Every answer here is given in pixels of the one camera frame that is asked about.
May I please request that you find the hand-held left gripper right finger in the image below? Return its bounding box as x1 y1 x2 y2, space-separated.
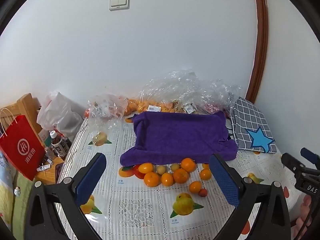
209 153 292 240

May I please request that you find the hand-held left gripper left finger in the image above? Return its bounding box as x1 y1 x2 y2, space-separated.
26 152 107 240

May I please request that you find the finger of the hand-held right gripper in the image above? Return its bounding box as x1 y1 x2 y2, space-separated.
281 153 307 172
301 147 320 167

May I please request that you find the oval orange kumquat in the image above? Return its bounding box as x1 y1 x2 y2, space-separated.
139 163 153 174

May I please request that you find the purple towel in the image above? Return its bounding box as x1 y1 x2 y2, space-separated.
120 111 238 167

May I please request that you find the person's right hand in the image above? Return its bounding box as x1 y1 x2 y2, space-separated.
292 195 313 240

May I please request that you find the wooden side table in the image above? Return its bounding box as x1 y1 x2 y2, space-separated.
34 155 67 183

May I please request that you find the dark tea bottle white cap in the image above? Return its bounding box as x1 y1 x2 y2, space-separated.
49 131 70 158

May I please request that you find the grey checked cloth blue star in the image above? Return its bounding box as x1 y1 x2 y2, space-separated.
230 97 277 154

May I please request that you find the green cloth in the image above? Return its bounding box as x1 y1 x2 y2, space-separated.
0 172 36 230

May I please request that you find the white plastic bag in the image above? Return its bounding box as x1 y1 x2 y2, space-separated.
37 92 84 142

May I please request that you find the clear plastic bag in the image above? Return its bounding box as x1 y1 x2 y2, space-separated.
87 94 129 130
200 79 243 118
125 69 203 114

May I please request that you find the red paper bag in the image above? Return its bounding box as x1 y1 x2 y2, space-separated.
0 107 45 181

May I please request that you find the pile of bagged kumquats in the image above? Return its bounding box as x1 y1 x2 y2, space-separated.
124 98 174 115

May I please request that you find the wooden chair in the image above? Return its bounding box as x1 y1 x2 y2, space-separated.
0 93 43 137

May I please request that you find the brown wooden door frame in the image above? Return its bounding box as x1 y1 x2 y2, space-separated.
246 0 269 104

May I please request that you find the white light switch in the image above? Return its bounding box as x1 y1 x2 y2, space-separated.
109 0 130 11

